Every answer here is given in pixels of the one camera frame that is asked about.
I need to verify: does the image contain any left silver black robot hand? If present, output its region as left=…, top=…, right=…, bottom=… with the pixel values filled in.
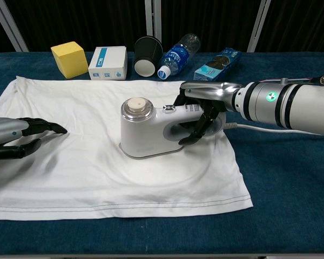
left=0, top=117, right=68, bottom=162

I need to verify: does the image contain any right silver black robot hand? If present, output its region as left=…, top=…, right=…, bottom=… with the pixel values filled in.
left=173, top=80, right=245, bottom=146

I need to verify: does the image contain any white hand-held iron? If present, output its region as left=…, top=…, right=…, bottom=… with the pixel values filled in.
left=118, top=97, right=227, bottom=160

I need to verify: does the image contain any white cloth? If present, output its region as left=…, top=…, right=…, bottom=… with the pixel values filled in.
left=0, top=76, right=253, bottom=221

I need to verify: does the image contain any blue cookie box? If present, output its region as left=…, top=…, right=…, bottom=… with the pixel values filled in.
left=193, top=47, right=242, bottom=83

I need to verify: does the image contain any clear blue-label water bottle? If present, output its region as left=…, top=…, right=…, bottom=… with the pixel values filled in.
left=157, top=33, right=201, bottom=81

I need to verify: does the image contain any black paper cup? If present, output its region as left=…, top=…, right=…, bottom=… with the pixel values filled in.
left=133, top=36, right=164, bottom=78

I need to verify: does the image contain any yellow foam cube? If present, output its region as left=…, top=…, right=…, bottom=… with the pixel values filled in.
left=50, top=41, right=89, bottom=79

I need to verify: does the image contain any white blue cardboard box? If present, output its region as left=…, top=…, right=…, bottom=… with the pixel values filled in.
left=87, top=46, right=128, bottom=81

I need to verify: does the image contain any white power cable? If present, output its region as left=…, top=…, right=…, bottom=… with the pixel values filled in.
left=224, top=122, right=295, bottom=133

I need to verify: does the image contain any aluminium frame post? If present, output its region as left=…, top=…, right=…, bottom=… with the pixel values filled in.
left=145, top=0, right=162, bottom=44
left=0, top=0, right=29, bottom=52
left=247, top=0, right=272, bottom=52

